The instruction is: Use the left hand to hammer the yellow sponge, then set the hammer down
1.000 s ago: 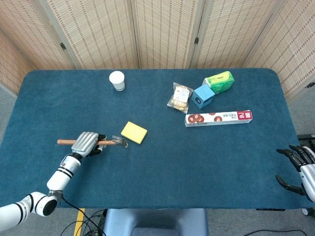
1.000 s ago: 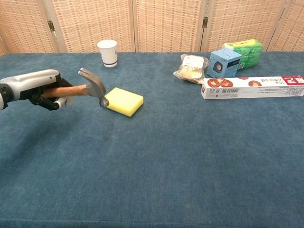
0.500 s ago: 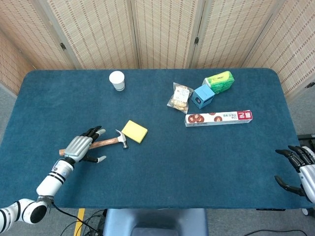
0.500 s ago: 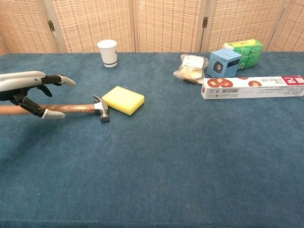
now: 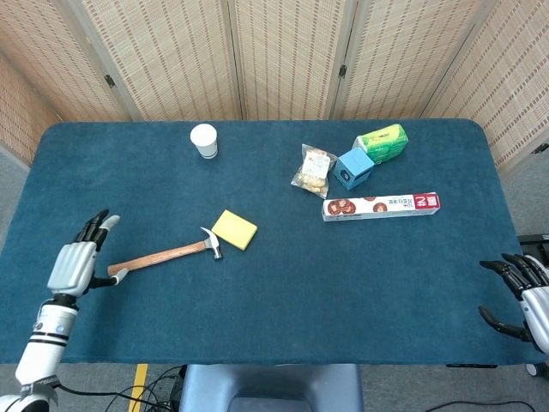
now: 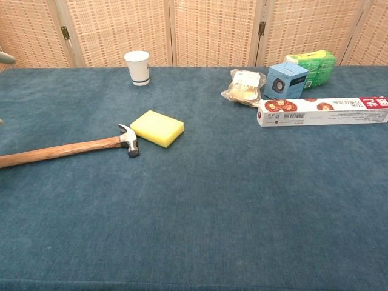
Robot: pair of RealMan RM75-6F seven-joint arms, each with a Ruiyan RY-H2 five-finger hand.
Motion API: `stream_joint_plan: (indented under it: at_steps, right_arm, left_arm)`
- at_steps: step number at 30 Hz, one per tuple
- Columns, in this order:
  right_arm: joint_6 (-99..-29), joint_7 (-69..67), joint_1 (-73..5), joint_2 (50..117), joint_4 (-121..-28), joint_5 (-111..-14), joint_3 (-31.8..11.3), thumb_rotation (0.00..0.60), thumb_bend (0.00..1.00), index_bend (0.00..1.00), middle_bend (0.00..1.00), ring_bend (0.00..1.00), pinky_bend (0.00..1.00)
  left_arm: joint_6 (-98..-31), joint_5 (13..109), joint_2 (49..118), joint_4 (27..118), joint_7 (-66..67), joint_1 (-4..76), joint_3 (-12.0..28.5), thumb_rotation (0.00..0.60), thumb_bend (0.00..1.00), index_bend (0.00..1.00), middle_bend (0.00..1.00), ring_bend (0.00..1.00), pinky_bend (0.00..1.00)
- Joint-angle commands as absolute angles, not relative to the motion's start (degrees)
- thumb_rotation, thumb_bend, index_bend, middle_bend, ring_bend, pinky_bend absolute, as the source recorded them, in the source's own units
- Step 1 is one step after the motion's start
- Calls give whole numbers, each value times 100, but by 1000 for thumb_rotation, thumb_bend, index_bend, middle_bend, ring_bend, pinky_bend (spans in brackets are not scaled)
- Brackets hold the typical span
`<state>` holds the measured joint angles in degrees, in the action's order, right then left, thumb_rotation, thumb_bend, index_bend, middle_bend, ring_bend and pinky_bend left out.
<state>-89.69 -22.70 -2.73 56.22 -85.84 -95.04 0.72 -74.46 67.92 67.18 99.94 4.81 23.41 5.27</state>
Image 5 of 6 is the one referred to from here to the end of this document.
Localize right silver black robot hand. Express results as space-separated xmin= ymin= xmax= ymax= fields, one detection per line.
xmin=478 ymin=251 xmax=549 ymax=355

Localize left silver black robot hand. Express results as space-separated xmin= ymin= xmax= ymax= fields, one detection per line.
xmin=45 ymin=209 xmax=130 ymax=299

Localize wooden handle claw hammer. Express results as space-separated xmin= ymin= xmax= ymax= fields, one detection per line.
xmin=106 ymin=226 xmax=225 ymax=278

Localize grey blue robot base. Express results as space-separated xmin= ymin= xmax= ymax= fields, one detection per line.
xmin=177 ymin=363 xmax=365 ymax=412

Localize yellow sponge block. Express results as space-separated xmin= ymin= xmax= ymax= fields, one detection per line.
xmin=211 ymin=209 xmax=259 ymax=252

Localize yellow floor tape strip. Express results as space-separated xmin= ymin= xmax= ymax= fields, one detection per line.
xmin=128 ymin=363 xmax=149 ymax=412

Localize long cling wrap box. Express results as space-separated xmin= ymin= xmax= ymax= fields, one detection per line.
xmin=322 ymin=191 xmax=442 ymax=223

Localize white paper cup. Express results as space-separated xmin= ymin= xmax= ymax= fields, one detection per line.
xmin=190 ymin=123 xmax=220 ymax=161

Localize green yellow tissue pack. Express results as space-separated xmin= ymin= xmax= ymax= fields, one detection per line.
xmin=353 ymin=123 xmax=409 ymax=165

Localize small blue carton box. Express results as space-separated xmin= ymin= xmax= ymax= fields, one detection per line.
xmin=332 ymin=148 xmax=375 ymax=191

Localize woven bamboo folding screen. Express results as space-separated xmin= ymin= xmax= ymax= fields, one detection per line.
xmin=0 ymin=0 xmax=549 ymax=181

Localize clear snack bag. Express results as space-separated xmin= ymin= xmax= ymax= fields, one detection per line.
xmin=290 ymin=142 xmax=338 ymax=199

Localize black equipment frame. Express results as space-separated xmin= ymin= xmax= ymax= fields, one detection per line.
xmin=517 ymin=233 xmax=549 ymax=259

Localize single black floor cable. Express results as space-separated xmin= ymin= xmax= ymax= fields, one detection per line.
xmin=428 ymin=400 xmax=540 ymax=412

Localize tangled black floor cables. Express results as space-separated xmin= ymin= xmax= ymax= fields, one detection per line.
xmin=55 ymin=364 xmax=190 ymax=412

